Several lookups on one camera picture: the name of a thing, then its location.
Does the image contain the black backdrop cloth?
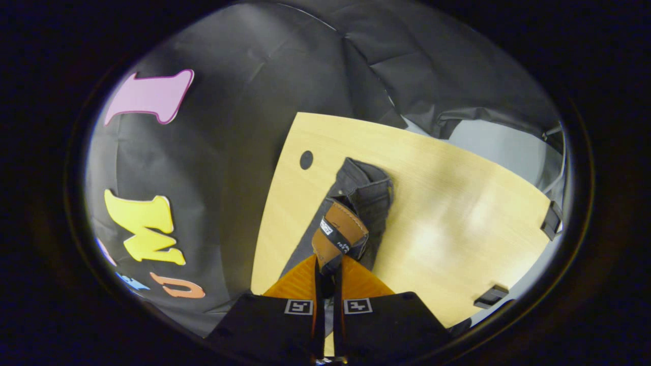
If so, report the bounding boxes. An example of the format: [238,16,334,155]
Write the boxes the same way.
[84,0,565,336]

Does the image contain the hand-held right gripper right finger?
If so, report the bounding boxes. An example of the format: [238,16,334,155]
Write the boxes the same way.
[332,254,453,366]

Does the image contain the dark grey jeans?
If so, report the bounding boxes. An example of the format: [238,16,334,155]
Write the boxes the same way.
[280,157,395,306]

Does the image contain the black table edge clamp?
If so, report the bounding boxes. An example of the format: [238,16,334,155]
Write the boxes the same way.
[473,285,510,310]
[540,200,564,240]

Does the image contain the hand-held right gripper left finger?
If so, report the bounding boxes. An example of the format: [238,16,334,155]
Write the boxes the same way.
[205,253,327,366]

